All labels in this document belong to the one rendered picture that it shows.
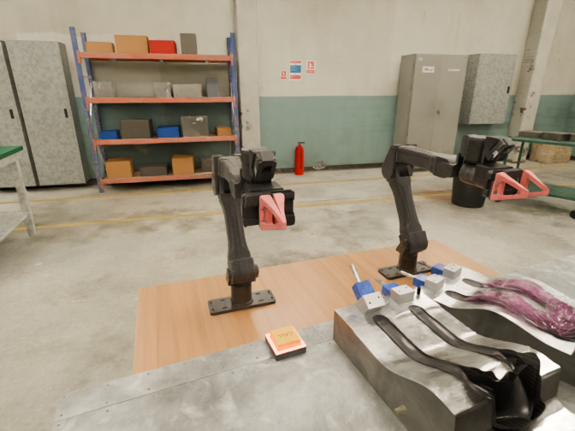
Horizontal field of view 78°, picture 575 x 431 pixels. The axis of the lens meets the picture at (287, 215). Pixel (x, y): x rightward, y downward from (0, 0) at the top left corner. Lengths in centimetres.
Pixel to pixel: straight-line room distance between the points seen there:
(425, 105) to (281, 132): 247
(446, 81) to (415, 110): 69
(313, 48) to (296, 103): 90
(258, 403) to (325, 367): 18
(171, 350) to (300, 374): 33
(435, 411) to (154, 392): 56
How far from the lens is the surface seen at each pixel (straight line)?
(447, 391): 71
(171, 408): 85
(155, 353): 99
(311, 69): 629
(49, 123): 601
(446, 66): 685
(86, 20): 618
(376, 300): 92
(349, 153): 666
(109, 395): 92
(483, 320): 106
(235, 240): 102
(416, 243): 126
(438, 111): 680
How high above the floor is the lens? 141
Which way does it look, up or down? 20 degrees down
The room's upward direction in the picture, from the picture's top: straight up
